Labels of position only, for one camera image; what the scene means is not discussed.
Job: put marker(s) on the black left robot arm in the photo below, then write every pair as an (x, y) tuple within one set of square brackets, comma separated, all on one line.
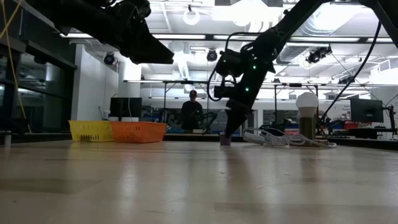
[(77, 15)]

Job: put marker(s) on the small grey cylinder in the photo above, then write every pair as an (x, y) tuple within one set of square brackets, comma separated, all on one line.
[(6, 140)]

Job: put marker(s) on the orange plastic basket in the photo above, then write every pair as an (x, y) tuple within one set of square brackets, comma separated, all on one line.
[(138, 132)]

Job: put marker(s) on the white bulb brass lamp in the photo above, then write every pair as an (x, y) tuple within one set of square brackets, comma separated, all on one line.
[(307, 102)]

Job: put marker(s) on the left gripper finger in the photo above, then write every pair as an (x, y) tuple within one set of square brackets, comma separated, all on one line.
[(133, 59), (158, 51)]

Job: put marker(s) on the person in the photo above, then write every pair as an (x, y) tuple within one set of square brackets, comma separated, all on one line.
[(191, 112)]

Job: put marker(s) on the black background rig frame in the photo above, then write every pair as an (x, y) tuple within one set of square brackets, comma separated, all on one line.
[(186, 82)]

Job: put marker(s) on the black ceiling camera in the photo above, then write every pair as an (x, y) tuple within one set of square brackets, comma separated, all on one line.
[(109, 58), (212, 55), (318, 54)]

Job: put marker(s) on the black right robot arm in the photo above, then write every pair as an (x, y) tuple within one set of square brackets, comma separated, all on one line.
[(270, 40)]

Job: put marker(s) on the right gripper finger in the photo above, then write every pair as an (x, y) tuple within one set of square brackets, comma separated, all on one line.
[(232, 126), (245, 119)]

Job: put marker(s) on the yellow plastic basket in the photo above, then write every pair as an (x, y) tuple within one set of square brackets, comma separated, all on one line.
[(88, 130)]

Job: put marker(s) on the purple white USB charger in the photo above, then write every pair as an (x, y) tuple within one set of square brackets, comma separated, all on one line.
[(225, 140)]

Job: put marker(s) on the overhead light bar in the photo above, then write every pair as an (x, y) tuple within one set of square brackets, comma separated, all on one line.
[(180, 36)]

